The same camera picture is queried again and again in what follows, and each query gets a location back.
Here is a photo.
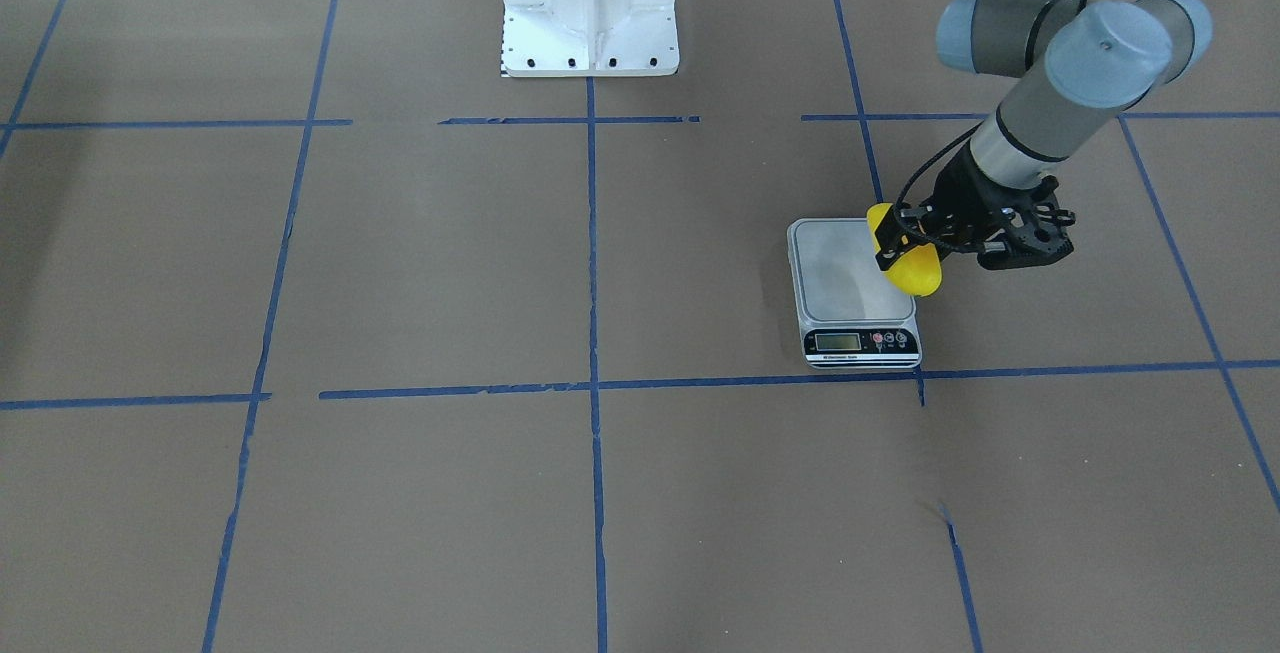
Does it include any silver electronic kitchen scale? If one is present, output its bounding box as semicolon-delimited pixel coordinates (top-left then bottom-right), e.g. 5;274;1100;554
787;216;923;371

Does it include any yellow mango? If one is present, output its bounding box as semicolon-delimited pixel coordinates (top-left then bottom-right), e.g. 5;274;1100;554
867;204;942;297

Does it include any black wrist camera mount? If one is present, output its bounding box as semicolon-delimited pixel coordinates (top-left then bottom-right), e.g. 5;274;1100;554
977;174;1076;271

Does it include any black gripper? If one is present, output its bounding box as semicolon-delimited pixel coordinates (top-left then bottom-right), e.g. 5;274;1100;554
876;143;1030;266

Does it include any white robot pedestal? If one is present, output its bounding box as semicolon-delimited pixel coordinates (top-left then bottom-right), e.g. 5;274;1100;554
500;0;681;78

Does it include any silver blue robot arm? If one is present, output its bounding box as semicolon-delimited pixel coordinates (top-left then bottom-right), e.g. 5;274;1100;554
868;0;1213;273

